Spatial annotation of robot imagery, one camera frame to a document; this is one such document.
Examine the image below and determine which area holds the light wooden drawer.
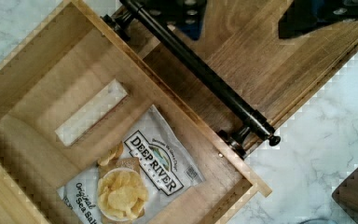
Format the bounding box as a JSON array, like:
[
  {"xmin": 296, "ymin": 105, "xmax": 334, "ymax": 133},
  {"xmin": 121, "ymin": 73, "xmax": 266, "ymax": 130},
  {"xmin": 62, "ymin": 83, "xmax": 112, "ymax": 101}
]
[{"xmin": 0, "ymin": 0, "xmax": 270, "ymax": 224}]

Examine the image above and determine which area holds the Deep River chips bag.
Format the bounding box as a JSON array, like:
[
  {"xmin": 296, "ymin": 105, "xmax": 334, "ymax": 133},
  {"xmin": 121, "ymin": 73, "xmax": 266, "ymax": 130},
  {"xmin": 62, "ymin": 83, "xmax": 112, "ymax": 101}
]
[{"xmin": 58, "ymin": 106, "xmax": 204, "ymax": 224}]

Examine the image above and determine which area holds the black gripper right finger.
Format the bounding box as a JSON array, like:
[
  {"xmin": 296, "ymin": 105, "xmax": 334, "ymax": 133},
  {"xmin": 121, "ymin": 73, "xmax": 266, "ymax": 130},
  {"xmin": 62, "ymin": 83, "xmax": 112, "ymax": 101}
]
[{"xmin": 278, "ymin": 0, "xmax": 358, "ymax": 39}]

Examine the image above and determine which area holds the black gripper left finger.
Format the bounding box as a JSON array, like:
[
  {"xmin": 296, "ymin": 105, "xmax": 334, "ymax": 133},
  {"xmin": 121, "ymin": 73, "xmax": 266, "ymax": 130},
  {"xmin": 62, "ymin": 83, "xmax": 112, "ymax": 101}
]
[{"xmin": 139, "ymin": 0, "xmax": 207, "ymax": 41}]

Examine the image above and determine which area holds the black drawer handle bar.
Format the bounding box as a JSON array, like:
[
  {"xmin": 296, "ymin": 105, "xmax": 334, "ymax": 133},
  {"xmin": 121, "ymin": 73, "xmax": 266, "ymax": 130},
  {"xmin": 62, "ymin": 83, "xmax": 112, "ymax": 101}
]
[{"xmin": 102, "ymin": 0, "xmax": 281, "ymax": 159}]

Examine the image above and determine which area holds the dark wooden cutting board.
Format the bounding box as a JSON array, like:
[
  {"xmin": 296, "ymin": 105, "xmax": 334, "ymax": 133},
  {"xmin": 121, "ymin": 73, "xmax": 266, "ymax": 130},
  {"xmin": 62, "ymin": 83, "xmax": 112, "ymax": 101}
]
[{"xmin": 113, "ymin": 0, "xmax": 358, "ymax": 155}]

